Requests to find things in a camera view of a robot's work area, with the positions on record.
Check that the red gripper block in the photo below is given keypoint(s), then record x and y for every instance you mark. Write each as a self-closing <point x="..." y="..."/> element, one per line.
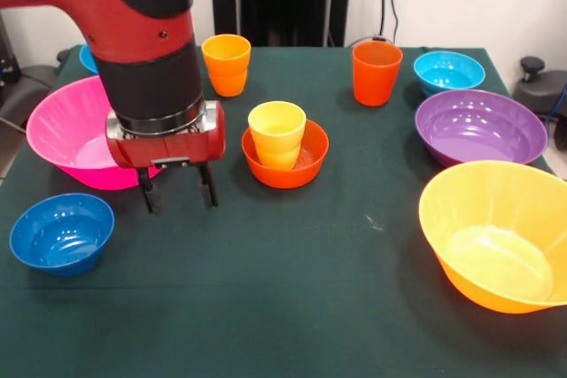
<point x="168" y="150"/>

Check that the small red bowl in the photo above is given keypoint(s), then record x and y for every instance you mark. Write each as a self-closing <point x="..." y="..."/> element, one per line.
<point x="288" y="176"/>

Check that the yellow cup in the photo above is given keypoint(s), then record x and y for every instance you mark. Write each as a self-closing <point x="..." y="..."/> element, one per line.
<point x="277" y="130"/>

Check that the small dark blue bowl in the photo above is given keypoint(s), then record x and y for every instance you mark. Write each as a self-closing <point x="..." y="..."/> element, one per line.
<point x="62" y="232"/>

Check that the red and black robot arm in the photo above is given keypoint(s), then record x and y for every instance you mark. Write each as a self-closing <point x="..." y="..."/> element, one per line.
<point x="146" y="72"/>

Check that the large pink bowl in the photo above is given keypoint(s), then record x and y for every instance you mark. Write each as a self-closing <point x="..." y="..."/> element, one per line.
<point x="66" y="130"/>

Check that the orange cup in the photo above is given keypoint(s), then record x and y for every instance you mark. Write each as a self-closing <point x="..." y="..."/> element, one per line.
<point x="226" y="68"/>

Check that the dark green tablecloth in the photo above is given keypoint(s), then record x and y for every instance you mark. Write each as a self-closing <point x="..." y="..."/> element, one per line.
<point x="283" y="285"/>

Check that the medium sky blue bowl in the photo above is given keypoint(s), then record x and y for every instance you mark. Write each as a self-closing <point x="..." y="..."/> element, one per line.
<point x="87" y="59"/>

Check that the black stand foot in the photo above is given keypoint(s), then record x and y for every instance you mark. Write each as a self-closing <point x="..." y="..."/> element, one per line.
<point x="540" y="90"/>
<point x="26" y="86"/>

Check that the red cup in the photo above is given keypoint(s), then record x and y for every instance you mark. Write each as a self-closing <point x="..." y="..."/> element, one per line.
<point x="376" y="81"/>

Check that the small cyan bowl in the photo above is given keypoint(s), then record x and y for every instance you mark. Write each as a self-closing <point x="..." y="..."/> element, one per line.
<point x="447" y="72"/>

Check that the purple bowl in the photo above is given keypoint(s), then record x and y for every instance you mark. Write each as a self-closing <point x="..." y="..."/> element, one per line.
<point x="478" y="130"/>

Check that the large yellow bowl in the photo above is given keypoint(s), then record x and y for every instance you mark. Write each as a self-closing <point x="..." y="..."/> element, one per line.
<point x="496" y="241"/>

